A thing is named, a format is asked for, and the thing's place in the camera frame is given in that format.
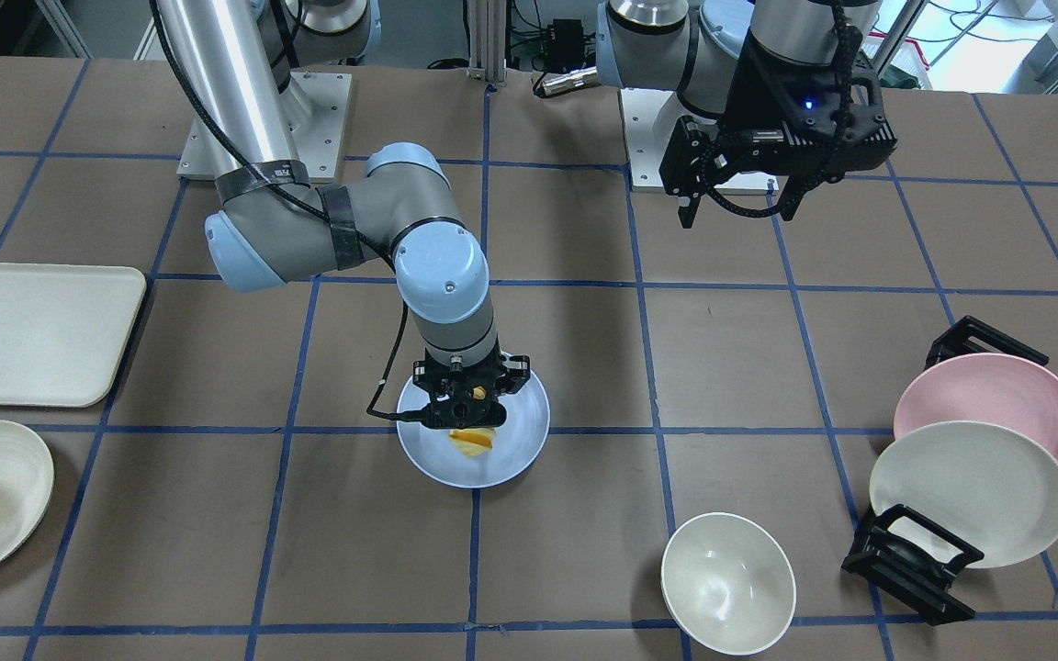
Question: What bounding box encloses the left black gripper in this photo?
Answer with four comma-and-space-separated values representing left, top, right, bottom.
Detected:
659, 118, 815, 229

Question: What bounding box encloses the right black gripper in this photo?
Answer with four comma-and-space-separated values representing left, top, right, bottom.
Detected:
412, 354, 532, 430

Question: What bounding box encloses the yellow croissant bread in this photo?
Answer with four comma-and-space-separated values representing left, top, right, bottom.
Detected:
448, 428, 497, 457

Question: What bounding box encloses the blue plate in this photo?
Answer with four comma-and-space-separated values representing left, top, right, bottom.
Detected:
396, 371, 550, 488

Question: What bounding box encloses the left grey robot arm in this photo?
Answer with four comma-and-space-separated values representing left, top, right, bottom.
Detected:
595, 1, 898, 229

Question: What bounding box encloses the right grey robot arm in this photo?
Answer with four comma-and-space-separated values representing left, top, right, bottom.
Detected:
150, 1, 532, 430

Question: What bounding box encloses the pink plate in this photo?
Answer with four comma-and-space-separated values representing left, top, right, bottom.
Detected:
893, 353, 1058, 461

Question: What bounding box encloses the cream plate in rack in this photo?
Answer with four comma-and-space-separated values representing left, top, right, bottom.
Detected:
869, 420, 1058, 569

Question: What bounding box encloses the black plate rack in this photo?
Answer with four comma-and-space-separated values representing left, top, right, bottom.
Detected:
841, 315, 1050, 627

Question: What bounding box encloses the white bowl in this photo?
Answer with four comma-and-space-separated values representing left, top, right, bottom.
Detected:
660, 513, 797, 655

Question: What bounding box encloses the cream rectangular tray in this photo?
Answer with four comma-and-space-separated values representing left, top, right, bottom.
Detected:
0, 263, 147, 409

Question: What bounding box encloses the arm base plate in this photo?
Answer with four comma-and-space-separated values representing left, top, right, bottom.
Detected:
176, 72, 353, 185
619, 87, 778, 196

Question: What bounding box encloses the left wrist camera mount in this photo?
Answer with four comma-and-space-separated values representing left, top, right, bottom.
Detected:
717, 34, 899, 181

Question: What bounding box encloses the aluminium frame post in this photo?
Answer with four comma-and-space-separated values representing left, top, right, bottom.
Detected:
466, 0, 512, 88

